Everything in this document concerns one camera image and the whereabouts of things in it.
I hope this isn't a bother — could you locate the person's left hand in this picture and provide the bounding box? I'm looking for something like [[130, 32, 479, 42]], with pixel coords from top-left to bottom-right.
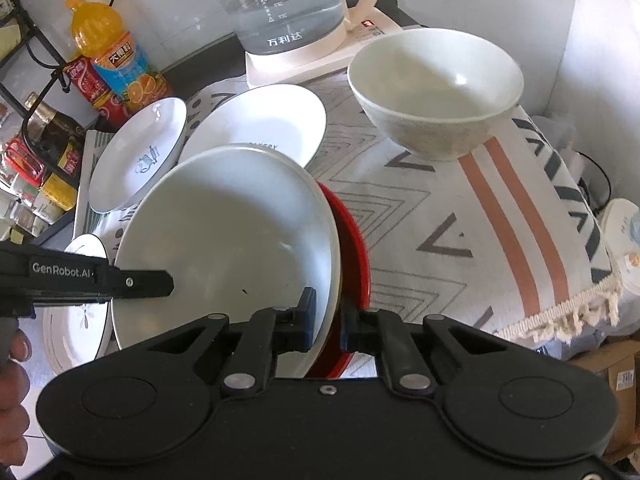
[[0, 329, 32, 468]]

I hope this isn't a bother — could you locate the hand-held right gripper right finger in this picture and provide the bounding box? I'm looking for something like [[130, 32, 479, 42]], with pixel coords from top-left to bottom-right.
[[340, 306, 506, 395]]

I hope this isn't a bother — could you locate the red plate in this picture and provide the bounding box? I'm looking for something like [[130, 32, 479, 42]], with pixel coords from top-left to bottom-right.
[[305, 180, 372, 380]]

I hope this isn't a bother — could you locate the cream kettle base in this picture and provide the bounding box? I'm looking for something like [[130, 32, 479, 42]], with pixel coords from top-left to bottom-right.
[[245, 7, 403, 87]]

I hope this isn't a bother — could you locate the orange juice bottle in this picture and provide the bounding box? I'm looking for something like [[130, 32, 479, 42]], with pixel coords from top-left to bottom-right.
[[65, 0, 168, 111]]

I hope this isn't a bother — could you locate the glass electric kettle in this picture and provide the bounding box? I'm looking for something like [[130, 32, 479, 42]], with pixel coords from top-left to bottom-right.
[[199, 0, 386, 56]]

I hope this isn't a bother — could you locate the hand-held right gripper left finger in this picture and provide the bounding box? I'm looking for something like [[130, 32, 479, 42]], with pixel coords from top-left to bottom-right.
[[142, 287, 317, 395]]

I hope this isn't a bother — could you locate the large plain white plate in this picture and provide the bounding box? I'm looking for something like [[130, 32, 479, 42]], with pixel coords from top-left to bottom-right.
[[111, 144, 342, 378]]

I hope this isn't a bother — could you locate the white plate with teapot print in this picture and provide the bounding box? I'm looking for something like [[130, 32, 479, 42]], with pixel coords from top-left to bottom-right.
[[88, 96, 188, 213]]

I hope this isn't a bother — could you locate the red label drink bottle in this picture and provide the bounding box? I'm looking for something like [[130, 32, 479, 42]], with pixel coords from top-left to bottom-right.
[[62, 57, 131, 128]]

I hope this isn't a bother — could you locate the white ceramic bowl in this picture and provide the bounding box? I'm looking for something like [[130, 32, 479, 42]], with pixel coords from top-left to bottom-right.
[[347, 28, 525, 162]]

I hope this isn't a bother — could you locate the patterned white tablecloth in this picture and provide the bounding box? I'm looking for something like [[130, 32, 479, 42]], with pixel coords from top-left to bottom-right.
[[75, 80, 623, 378]]

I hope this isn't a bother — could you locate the yellow label jar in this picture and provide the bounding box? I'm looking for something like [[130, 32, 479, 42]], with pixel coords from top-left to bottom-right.
[[40, 172, 78, 211]]

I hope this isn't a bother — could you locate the black wire rack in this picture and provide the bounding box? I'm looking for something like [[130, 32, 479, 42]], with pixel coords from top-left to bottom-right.
[[0, 0, 86, 241]]

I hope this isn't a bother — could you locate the cardboard box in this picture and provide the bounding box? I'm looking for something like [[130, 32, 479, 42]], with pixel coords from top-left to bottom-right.
[[570, 330, 640, 466]]

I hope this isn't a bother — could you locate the dark sauce bottle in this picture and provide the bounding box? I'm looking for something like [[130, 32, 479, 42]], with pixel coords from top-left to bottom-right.
[[22, 92, 86, 178]]

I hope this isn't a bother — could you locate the white plate with lettering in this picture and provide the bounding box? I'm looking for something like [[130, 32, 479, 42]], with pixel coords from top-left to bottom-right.
[[177, 84, 328, 171]]

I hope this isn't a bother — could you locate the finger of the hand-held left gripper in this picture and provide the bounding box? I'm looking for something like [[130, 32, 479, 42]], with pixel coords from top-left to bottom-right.
[[107, 268, 175, 299]]

